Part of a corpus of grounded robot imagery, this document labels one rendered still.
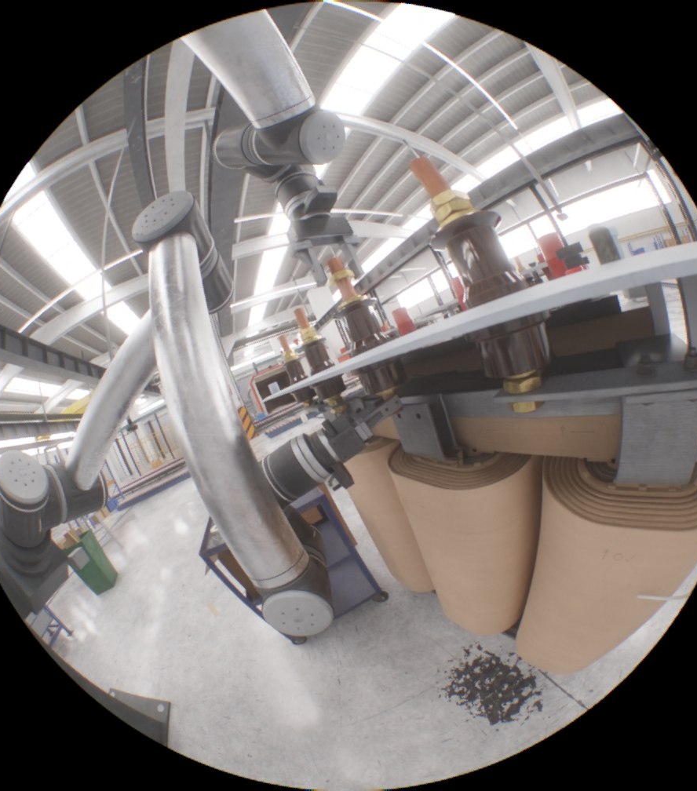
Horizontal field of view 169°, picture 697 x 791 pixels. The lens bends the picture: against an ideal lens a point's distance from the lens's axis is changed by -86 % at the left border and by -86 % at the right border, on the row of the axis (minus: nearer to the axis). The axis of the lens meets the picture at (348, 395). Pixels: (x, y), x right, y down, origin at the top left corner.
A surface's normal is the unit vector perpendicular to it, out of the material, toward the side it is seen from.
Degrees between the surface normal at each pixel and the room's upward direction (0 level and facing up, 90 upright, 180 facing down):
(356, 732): 0
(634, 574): 90
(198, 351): 83
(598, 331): 90
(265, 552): 81
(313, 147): 147
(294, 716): 0
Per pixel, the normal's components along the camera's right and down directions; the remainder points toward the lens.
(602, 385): -0.38, -0.92
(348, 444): 0.14, 0.07
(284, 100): 0.47, 0.87
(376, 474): -0.22, 0.22
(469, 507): -0.55, 0.33
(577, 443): -0.81, 0.40
